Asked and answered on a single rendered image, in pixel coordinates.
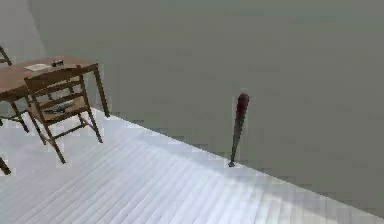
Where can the dark red baseball bat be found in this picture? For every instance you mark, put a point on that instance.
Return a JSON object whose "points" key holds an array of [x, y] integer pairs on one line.
{"points": [[240, 115]]}

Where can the white paper sheet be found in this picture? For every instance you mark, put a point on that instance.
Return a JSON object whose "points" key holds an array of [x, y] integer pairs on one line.
{"points": [[36, 67]]}

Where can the brown wooden table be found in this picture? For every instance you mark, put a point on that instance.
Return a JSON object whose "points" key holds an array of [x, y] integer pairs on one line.
{"points": [[13, 77]]}

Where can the brown wooden chair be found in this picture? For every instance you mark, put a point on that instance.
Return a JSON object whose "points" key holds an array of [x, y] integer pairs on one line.
{"points": [[4, 57], [50, 81], [4, 167]]}

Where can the dark object on chair seat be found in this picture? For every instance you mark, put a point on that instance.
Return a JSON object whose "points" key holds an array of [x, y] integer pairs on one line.
{"points": [[58, 108]]}

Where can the small black object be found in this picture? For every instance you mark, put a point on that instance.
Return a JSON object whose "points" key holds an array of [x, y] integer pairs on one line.
{"points": [[57, 62]]}

